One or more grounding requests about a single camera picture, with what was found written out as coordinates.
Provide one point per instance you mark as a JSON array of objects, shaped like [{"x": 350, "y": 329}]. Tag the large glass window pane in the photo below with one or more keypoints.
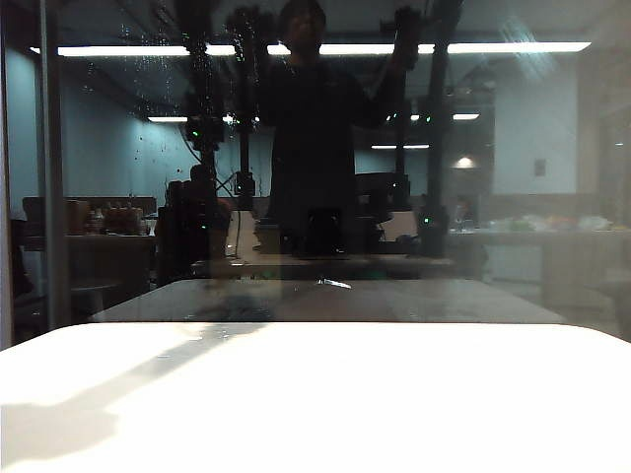
[{"x": 537, "y": 162}]

